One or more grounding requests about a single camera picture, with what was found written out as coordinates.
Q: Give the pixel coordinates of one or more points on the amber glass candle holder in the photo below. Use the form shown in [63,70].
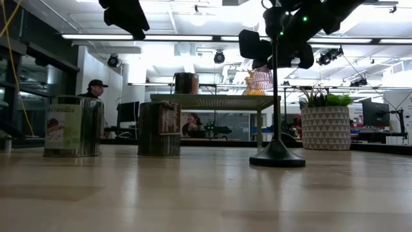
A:
[248,77]
[249,91]

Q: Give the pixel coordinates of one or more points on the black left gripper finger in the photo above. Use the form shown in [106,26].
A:
[125,16]

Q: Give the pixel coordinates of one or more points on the person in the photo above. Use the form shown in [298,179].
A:
[297,125]
[192,124]
[95,88]

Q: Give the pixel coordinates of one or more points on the tin candle with green label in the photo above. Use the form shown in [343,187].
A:
[74,129]

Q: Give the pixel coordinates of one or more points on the black computer monitor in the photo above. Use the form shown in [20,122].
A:
[127,111]
[375,114]

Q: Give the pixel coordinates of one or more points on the black ceiling track lights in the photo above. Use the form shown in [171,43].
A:
[359,82]
[330,55]

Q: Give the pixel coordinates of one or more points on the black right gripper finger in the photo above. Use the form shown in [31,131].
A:
[254,45]
[305,56]

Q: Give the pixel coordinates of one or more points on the black ceiling spotlight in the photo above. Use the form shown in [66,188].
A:
[113,61]
[219,57]

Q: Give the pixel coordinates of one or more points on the potted succulent in patterned pot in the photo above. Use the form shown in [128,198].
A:
[325,129]

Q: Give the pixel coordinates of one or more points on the silver tin candle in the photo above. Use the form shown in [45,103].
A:
[186,83]

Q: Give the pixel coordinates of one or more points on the tin candle with brown label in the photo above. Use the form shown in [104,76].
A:
[157,135]

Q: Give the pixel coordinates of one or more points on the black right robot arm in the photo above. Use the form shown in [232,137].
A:
[341,13]

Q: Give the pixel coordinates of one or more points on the background black robot arm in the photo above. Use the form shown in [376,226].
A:
[219,129]

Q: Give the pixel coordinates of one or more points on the pink glass candle holder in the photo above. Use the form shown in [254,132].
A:
[262,80]

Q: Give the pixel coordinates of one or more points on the black metal candlestick holder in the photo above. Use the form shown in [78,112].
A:
[277,154]

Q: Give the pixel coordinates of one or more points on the long ceiling light strip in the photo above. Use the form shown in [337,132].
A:
[96,37]

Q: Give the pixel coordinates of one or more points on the green metal mesh shelf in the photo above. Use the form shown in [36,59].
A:
[209,101]

